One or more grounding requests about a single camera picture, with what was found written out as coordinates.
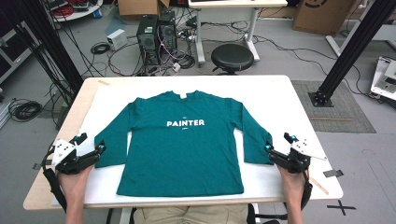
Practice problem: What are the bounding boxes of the white foam mat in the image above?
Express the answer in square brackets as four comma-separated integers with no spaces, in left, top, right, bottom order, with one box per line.
[50,81,313,208]

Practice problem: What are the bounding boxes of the small coiled black cable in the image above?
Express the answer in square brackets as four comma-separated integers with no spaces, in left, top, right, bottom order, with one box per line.
[90,41,112,56]

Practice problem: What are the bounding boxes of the red coiled cable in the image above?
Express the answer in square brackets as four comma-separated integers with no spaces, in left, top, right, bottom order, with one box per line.
[51,5,76,18]

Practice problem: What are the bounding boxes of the thin wooden stick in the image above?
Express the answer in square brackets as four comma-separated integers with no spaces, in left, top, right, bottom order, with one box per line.
[308,175,330,196]

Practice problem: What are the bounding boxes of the small white box device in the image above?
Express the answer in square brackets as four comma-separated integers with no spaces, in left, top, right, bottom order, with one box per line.
[106,28,129,51]

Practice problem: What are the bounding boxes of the grey floor mat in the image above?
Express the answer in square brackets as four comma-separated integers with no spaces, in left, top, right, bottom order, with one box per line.
[290,79,377,134]

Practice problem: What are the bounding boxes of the small cardboard box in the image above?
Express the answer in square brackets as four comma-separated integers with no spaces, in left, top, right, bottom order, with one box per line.
[117,0,171,17]

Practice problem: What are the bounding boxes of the black round stool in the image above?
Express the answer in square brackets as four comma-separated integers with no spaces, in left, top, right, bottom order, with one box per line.
[210,42,255,76]

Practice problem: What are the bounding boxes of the white machine with metal parts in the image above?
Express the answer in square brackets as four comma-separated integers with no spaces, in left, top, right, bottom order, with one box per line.
[369,56,396,102]

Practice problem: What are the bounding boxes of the grey shelf rack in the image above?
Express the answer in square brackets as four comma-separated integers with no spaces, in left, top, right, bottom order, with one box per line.
[0,21,35,86]

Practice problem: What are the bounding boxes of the left hand-held gripper black cable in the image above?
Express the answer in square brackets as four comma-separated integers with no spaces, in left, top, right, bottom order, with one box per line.
[41,145,68,213]

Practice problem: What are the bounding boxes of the large coiled black cable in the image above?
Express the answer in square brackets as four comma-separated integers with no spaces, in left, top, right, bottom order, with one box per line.
[7,98,43,123]

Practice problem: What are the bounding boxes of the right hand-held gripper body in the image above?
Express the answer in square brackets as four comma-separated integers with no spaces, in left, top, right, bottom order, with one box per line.
[270,138,328,175]

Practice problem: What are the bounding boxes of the person's right hand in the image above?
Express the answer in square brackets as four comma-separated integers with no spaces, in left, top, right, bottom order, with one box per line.
[276,165,308,202]

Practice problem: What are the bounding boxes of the round white table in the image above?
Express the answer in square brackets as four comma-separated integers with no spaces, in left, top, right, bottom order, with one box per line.
[46,0,104,23]

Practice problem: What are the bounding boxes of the person's left hand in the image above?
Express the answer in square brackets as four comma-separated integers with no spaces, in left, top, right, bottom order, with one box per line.
[57,164,94,202]

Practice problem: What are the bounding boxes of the right hand-held gripper black cable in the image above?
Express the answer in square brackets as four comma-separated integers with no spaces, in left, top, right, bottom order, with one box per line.
[299,169,314,213]

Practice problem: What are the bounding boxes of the large cardboard box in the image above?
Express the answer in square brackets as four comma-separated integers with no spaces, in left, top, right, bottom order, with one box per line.
[291,0,362,36]

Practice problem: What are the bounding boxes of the long black floor cable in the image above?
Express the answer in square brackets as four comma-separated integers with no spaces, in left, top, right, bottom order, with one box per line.
[253,34,373,96]

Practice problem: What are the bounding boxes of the person's legs in khaki trousers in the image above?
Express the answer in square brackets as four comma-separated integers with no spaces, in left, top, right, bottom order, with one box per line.
[133,203,250,224]

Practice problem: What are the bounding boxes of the hand-held gripper black cable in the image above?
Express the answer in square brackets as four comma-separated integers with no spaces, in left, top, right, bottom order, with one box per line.
[299,169,314,213]
[41,145,68,213]

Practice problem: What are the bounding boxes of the black computer tower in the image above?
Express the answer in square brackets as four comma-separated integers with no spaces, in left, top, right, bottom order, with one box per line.
[135,14,161,67]
[157,10,178,60]

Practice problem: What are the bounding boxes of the tangle of cables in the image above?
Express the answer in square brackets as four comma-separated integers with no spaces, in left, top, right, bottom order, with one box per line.
[106,18,198,77]

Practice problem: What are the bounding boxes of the black metal stand with cables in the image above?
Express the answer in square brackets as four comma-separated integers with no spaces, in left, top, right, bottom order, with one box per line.
[0,0,85,105]

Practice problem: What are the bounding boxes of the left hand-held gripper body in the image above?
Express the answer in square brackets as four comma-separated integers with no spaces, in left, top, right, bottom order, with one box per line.
[50,138,96,175]

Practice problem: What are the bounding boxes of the teal long-sleeve shirt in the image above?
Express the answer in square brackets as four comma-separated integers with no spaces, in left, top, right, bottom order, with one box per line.
[93,90,275,198]

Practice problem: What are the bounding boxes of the white desk frame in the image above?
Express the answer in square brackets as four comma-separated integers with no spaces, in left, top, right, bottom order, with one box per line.
[324,18,396,58]

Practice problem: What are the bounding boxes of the white desk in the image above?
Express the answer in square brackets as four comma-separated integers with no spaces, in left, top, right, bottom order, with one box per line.
[188,0,290,66]

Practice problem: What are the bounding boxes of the black tape cross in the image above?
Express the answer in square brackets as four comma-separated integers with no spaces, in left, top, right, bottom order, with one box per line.
[326,199,357,217]

